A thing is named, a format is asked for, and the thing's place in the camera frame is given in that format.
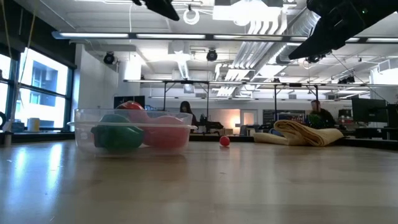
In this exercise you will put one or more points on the green toy bell pepper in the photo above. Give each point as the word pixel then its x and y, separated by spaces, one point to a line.
pixel 116 135

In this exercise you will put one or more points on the small red toy cherry tomato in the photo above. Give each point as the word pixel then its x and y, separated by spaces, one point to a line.
pixel 224 141

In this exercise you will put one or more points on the silver ventilation duct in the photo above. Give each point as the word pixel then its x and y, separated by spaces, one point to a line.
pixel 298 25

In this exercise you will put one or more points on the black computer monitor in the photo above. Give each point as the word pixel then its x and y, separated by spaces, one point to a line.
pixel 136 99
pixel 369 109
pixel 393 115

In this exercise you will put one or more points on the folded yellow towel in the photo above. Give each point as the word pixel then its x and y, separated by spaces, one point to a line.
pixel 304 133

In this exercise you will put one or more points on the black overhead bar with lights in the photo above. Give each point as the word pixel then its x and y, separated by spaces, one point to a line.
pixel 171 36

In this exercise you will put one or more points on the person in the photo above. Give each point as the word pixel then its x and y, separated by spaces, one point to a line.
pixel 320 116
pixel 186 109

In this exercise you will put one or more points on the clear plastic tupperware container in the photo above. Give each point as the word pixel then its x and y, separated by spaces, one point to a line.
pixel 81 140

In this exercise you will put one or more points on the white cup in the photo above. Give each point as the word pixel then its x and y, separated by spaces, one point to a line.
pixel 33 124

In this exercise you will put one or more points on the black background rig frame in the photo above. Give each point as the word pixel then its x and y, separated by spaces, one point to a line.
pixel 164 99
pixel 275 99

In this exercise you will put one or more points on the red-pink oblong toy fruit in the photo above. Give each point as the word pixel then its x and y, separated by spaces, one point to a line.
pixel 166 135

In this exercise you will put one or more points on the large red toy tomato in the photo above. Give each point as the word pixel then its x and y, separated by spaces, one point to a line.
pixel 130 105

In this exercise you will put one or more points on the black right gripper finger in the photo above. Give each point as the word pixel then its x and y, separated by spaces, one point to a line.
pixel 314 42

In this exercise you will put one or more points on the black round ceiling spotlight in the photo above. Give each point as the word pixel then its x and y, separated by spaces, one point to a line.
pixel 109 58
pixel 212 55

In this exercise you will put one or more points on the large dark-framed window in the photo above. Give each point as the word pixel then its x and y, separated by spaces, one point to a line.
pixel 43 81

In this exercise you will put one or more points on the black background robot arm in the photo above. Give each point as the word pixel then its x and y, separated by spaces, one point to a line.
pixel 213 125

